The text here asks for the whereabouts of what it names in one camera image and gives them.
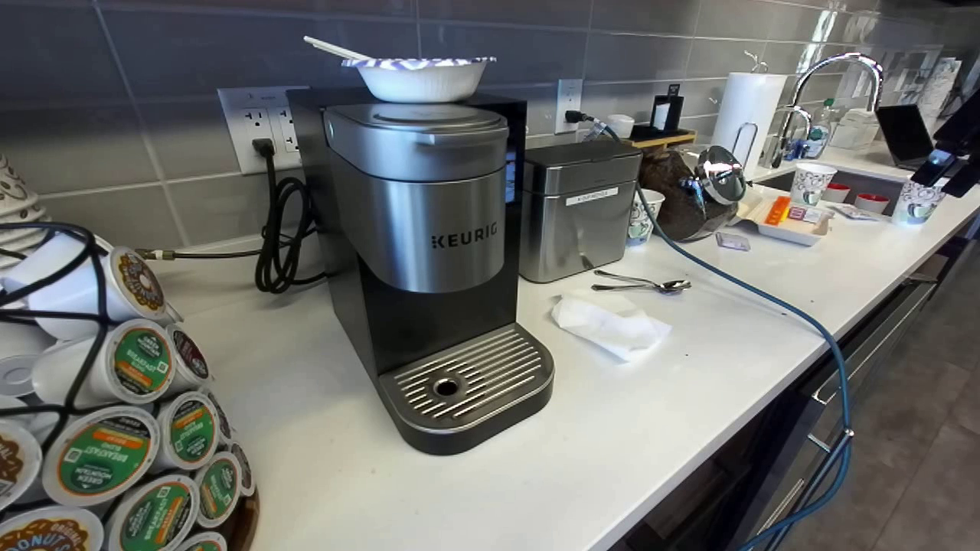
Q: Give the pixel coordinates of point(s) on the paper towel roll on holder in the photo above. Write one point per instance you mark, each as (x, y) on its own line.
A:
(746, 115)

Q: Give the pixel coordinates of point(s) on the red bowl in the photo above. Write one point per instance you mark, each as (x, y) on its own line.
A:
(872, 203)
(836, 193)

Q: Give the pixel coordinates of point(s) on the patterned paper cup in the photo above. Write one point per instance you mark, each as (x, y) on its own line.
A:
(811, 184)
(916, 203)
(641, 222)

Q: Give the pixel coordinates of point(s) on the white foam bowl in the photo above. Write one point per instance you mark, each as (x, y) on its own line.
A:
(419, 83)

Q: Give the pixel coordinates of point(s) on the metal jar lid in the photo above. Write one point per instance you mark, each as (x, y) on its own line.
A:
(721, 174)

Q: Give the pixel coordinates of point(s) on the coffee pod dark lid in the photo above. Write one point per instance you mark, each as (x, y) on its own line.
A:
(189, 355)
(242, 467)

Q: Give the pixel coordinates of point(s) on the stack of patterned paper cups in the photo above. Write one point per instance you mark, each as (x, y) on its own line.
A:
(17, 203)

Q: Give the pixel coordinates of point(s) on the clear soap bottle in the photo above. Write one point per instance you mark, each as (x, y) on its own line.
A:
(819, 134)

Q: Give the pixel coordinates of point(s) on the patterned paper plate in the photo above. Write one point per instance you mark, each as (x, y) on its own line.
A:
(383, 62)

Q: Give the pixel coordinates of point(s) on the stainless steel lidded bin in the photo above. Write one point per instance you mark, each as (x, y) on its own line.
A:
(578, 210)

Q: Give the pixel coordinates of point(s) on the row of small packets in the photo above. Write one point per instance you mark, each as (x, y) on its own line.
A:
(808, 214)

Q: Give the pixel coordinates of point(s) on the black laptop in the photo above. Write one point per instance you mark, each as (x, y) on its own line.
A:
(905, 134)

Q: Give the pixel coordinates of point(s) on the white double wall socket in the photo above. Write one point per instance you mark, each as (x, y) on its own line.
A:
(253, 122)

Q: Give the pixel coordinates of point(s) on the small clear packet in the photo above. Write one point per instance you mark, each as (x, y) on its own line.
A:
(733, 242)

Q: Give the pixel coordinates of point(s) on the sink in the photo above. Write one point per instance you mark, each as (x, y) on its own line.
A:
(865, 184)

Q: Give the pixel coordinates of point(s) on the coffee pod brown lid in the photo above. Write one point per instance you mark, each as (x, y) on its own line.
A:
(136, 281)
(46, 532)
(11, 463)

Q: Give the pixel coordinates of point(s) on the black and silver coffee machine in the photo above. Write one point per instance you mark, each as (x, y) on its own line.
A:
(417, 229)

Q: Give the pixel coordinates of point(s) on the small white cup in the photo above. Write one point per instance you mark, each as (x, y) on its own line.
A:
(620, 126)

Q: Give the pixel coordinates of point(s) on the metal spoon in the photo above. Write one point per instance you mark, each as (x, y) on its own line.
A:
(674, 288)
(620, 275)

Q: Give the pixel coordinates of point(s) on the flat paper packets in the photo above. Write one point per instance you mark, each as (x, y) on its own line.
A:
(851, 212)

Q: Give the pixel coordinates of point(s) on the coffee pod green lid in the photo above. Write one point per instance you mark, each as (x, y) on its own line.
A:
(139, 361)
(153, 516)
(99, 456)
(203, 543)
(191, 430)
(219, 490)

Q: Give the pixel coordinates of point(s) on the orange packet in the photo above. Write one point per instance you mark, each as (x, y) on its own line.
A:
(777, 210)

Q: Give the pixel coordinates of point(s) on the white single wall socket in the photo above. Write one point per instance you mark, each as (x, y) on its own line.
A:
(568, 99)

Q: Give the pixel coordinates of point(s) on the tall chrome tap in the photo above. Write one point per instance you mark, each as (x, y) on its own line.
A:
(838, 65)

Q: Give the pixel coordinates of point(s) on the white foam food container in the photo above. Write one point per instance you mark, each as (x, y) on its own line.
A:
(792, 232)

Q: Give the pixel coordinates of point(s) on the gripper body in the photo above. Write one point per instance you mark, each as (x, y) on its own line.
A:
(961, 122)

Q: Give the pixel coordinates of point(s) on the white paper napkin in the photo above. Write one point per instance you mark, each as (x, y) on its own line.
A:
(609, 325)

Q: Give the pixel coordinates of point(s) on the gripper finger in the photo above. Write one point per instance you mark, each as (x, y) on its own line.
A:
(965, 177)
(934, 170)

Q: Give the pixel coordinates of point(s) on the wooden tray with black holders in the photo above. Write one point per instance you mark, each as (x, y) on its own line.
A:
(664, 126)

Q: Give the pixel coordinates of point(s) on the small chrome tap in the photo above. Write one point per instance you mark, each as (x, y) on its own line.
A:
(796, 119)

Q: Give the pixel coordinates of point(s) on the white plastic utensil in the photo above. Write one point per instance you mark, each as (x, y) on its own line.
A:
(333, 48)

